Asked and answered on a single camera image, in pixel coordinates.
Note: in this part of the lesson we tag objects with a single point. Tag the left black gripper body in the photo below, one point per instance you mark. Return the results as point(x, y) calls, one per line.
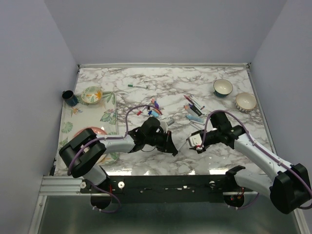
point(161, 140)

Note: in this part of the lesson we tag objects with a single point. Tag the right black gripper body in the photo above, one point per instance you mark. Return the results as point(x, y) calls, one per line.
point(208, 141)

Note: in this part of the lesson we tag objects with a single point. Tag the light blue highlighter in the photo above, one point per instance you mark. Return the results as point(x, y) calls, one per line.
point(190, 117)

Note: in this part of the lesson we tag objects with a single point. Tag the light blue highlighter cap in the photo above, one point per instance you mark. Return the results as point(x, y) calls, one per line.
point(155, 114)

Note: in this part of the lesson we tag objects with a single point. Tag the purple highlighter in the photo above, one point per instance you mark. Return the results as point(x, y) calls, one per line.
point(195, 109)

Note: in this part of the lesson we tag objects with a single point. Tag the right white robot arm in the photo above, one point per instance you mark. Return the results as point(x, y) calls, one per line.
point(285, 184)

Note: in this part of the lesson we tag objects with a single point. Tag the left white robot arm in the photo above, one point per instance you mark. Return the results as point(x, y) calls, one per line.
point(81, 154)

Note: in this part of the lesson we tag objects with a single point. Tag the red pen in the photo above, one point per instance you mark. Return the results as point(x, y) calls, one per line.
point(189, 99)

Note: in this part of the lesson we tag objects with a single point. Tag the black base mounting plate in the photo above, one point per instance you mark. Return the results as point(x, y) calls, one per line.
point(176, 188)

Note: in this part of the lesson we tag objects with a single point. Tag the white ceramic bowl blue rim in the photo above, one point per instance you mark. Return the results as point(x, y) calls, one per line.
point(222, 88)

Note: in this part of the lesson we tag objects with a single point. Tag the floral plastic tray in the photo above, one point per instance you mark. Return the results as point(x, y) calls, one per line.
point(102, 114)

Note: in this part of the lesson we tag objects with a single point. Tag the green capped marker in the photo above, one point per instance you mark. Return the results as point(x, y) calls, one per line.
point(138, 86)

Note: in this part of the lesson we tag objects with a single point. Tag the pink ceramic plate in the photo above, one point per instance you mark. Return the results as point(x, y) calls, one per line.
point(96, 130)

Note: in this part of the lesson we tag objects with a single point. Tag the floral ceramic bowl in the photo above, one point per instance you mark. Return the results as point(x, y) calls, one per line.
point(91, 95)

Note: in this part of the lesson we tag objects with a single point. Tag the dark blue metal cup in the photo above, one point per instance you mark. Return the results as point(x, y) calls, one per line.
point(69, 98)

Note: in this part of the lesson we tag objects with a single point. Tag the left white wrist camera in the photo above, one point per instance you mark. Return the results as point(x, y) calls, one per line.
point(166, 122)

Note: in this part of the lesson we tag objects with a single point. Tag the aluminium frame rail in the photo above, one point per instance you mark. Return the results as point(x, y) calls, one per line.
point(60, 186)

